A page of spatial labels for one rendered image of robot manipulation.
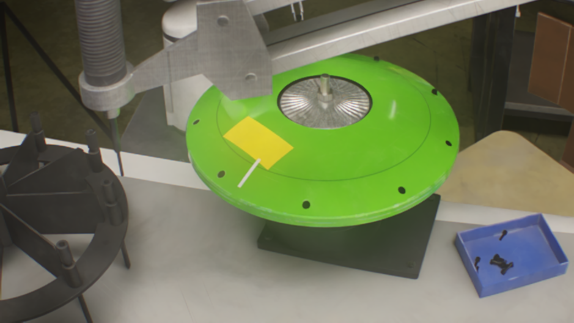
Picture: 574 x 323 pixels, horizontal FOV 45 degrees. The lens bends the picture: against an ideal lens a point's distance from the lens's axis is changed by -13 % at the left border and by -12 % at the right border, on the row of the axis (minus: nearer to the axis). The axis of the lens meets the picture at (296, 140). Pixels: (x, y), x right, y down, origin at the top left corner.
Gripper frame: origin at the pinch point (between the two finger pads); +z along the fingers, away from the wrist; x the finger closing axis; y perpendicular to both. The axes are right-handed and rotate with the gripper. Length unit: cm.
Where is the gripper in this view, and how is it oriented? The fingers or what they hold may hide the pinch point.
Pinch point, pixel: (299, 19)
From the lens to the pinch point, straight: 98.2
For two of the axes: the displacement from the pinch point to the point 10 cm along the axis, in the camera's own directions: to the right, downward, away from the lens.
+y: 1.0, -3.1, -9.4
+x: 9.8, -1.3, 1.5
